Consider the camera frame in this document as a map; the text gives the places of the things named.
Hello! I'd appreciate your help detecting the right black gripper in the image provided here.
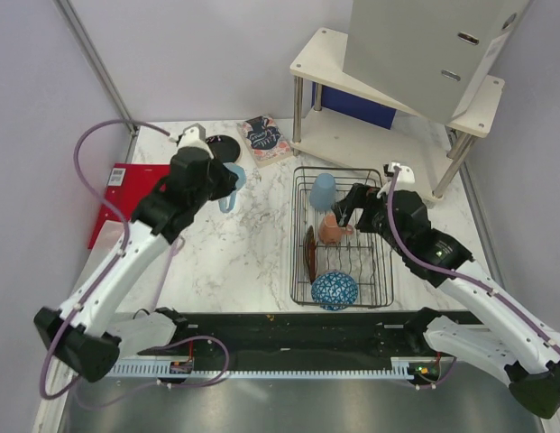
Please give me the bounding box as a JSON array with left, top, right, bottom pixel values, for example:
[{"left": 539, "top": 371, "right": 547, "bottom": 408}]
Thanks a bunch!
[{"left": 331, "top": 182, "right": 409, "bottom": 256}]

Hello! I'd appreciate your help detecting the light blue ceramic mug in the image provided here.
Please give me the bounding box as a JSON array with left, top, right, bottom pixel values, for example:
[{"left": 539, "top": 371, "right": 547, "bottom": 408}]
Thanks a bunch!
[{"left": 217, "top": 162, "right": 247, "bottom": 214}]

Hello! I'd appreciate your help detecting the black plate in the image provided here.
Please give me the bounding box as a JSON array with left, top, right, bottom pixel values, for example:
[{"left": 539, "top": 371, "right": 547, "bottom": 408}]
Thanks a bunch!
[{"left": 206, "top": 134, "right": 241, "bottom": 163}]

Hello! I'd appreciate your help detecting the pink ceramic mug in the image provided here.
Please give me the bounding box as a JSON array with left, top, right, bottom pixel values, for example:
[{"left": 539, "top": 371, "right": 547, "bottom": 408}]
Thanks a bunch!
[{"left": 318, "top": 213, "right": 354, "bottom": 244}]

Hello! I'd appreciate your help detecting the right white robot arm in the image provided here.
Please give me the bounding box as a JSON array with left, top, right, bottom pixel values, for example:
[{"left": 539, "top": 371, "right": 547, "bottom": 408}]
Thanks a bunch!
[{"left": 332, "top": 183, "right": 560, "bottom": 419}]

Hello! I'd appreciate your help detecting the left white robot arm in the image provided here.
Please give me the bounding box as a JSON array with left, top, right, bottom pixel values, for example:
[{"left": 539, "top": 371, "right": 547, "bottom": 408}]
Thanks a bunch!
[{"left": 33, "top": 147, "right": 246, "bottom": 382}]

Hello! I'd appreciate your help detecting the blue plastic tumbler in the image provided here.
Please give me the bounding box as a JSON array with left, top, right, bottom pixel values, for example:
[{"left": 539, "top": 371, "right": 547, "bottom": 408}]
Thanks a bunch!
[{"left": 309, "top": 173, "right": 336, "bottom": 212}]

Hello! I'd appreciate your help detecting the red plastic folder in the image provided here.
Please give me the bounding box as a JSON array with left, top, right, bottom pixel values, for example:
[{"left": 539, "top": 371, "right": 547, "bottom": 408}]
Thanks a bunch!
[{"left": 87, "top": 163, "right": 172, "bottom": 250}]

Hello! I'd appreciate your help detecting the red floral plate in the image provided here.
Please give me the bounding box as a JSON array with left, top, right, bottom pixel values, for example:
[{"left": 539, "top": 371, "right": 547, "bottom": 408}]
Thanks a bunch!
[{"left": 303, "top": 226, "right": 317, "bottom": 283}]

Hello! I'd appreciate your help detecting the floral cover book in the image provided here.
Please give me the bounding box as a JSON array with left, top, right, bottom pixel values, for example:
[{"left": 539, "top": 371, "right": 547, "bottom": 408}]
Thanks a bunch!
[{"left": 237, "top": 115, "right": 293, "bottom": 168}]

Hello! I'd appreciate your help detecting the white two-tier shelf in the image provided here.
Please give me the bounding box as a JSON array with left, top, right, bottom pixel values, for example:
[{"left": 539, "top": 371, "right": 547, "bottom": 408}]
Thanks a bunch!
[{"left": 290, "top": 27, "right": 505, "bottom": 202}]

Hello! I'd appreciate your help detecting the blue folder under shelf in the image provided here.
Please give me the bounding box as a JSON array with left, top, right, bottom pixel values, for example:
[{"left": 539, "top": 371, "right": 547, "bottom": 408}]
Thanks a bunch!
[{"left": 321, "top": 85, "right": 396, "bottom": 130}]

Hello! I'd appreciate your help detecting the blue white patterned bowl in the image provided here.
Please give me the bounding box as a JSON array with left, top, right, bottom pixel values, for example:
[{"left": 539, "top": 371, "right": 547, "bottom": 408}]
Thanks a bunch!
[{"left": 311, "top": 271, "right": 359, "bottom": 311}]

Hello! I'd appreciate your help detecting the clear plastic sleeve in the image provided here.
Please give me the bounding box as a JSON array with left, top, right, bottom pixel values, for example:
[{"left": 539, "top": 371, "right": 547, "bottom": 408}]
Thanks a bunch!
[{"left": 62, "top": 219, "right": 172, "bottom": 317}]

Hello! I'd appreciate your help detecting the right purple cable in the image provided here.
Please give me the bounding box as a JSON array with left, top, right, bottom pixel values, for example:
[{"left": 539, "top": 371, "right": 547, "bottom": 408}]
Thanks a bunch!
[{"left": 386, "top": 166, "right": 560, "bottom": 362}]

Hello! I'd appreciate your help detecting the purple cable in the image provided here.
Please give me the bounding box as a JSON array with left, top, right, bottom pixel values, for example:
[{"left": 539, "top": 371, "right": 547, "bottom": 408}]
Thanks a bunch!
[
  {"left": 386, "top": 166, "right": 560, "bottom": 362},
  {"left": 38, "top": 119, "right": 230, "bottom": 410}
]

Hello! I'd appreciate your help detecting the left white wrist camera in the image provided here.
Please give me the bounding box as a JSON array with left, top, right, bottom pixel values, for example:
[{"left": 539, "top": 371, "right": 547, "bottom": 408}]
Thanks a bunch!
[{"left": 169, "top": 123, "right": 214, "bottom": 158}]

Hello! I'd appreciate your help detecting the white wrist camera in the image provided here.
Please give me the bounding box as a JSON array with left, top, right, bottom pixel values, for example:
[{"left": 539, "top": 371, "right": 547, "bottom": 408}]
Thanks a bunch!
[
  {"left": 382, "top": 161, "right": 416, "bottom": 192},
  {"left": 169, "top": 123, "right": 214, "bottom": 158}
]

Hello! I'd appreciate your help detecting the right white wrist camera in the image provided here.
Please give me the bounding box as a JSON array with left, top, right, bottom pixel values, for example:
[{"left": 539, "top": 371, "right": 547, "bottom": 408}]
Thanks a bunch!
[{"left": 382, "top": 161, "right": 416, "bottom": 192}]

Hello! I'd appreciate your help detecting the black wire dish rack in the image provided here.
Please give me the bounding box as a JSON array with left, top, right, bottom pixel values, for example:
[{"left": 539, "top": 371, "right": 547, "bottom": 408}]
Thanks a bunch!
[{"left": 289, "top": 166, "right": 394, "bottom": 309}]

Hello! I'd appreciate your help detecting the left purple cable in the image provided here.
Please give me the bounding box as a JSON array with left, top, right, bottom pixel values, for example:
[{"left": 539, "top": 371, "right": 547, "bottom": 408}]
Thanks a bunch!
[{"left": 38, "top": 119, "right": 230, "bottom": 410}]

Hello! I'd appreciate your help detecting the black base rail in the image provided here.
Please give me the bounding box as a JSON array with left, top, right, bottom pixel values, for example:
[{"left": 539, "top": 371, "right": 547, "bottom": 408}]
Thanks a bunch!
[{"left": 161, "top": 309, "right": 474, "bottom": 372}]

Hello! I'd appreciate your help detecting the grey ring binder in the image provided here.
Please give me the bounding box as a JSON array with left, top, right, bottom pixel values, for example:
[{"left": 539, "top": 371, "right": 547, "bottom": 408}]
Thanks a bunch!
[{"left": 343, "top": 0, "right": 528, "bottom": 124}]

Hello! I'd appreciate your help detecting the white cable duct rail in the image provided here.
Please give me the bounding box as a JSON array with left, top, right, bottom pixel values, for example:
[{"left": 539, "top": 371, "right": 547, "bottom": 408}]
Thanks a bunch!
[{"left": 106, "top": 356, "right": 441, "bottom": 381}]

